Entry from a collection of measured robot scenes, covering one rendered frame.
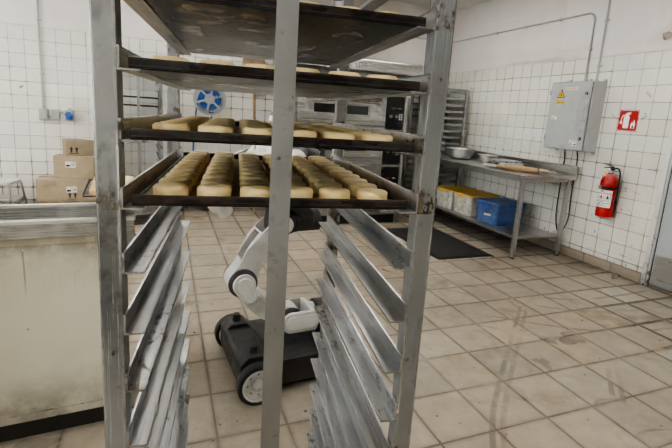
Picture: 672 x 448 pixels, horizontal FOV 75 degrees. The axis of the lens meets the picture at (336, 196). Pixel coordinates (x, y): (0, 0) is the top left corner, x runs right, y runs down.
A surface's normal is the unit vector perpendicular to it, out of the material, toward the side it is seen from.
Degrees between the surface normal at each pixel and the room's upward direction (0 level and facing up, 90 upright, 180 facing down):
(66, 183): 86
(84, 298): 90
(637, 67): 90
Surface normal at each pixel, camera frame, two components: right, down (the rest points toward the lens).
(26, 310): 0.42, 0.19
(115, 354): 0.21, 0.19
